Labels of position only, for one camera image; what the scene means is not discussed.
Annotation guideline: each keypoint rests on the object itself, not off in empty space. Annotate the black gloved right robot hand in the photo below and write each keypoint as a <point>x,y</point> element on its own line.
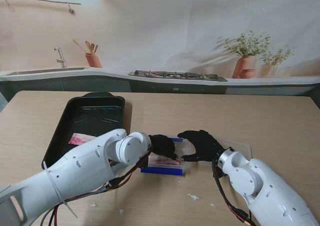
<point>206,145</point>

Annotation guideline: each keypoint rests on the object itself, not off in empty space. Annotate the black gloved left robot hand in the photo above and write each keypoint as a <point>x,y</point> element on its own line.
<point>162,145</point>

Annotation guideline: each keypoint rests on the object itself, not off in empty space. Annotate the clear plastic container blue flaps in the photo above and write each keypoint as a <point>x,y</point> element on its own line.
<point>162,171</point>

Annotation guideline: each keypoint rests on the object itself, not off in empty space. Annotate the clear lid with blue label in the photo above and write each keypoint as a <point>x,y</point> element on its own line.
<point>240,147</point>

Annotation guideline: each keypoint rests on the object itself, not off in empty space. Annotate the raw bacon slice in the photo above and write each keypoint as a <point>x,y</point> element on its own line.
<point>77,138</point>

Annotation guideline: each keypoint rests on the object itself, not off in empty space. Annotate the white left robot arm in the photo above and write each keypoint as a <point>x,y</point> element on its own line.
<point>75,173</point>

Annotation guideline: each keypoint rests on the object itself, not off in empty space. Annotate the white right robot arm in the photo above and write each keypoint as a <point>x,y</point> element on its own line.
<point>270,186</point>

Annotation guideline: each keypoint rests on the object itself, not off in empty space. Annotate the black baking tray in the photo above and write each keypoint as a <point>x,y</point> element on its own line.
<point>87,115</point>

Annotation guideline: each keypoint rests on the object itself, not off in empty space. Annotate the large white paper scrap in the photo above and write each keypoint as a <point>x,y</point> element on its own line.
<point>194,197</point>

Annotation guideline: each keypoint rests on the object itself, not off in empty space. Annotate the printed kitchen backdrop cloth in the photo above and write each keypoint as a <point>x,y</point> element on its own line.
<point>160,35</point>

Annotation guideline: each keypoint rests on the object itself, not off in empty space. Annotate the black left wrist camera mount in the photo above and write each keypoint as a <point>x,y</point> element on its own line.
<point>145,164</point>

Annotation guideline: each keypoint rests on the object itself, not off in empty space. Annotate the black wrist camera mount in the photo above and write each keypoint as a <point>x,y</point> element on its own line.
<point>220,174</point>
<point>145,164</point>

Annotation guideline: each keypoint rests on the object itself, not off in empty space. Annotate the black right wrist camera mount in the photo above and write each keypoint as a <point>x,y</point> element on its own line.
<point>220,174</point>

